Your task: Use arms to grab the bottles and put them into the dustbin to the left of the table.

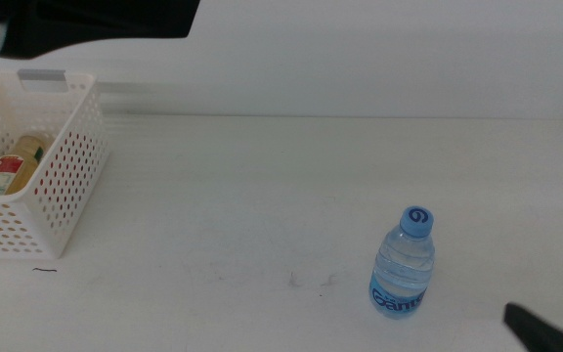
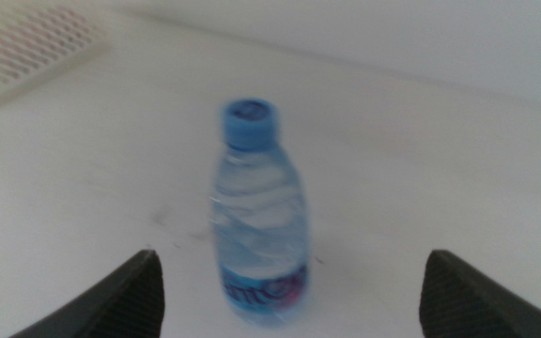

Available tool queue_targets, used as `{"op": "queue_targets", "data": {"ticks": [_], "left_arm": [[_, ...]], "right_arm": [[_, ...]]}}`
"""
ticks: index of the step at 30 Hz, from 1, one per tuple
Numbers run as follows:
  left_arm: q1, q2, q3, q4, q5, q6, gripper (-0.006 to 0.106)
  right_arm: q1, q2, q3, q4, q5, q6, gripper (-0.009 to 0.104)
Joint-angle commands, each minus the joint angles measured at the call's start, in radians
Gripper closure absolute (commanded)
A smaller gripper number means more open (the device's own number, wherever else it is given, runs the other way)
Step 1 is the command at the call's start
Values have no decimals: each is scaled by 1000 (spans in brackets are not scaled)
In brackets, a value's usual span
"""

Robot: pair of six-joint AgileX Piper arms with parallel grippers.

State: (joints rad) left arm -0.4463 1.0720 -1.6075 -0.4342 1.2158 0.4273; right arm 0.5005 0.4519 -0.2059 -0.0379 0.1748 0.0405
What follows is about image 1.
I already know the white perforated plastic basket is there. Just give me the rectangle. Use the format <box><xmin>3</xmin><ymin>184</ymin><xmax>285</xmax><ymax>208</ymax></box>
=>
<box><xmin>0</xmin><ymin>69</ymin><xmax>110</xmax><ymax>260</ymax></box>

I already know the yellow liquid bottle white cap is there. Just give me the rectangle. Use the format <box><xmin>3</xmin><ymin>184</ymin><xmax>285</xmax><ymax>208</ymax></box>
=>
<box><xmin>0</xmin><ymin>134</ymin><xmax>51</xmax><ymax>197</ymax></box>

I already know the small water bottle blue cap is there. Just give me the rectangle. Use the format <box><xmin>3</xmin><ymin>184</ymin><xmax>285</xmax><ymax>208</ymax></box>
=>
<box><xmin>368</xmin><ymin>205</ymin><xmax>437</xmax><ymax>320</ymax></box>

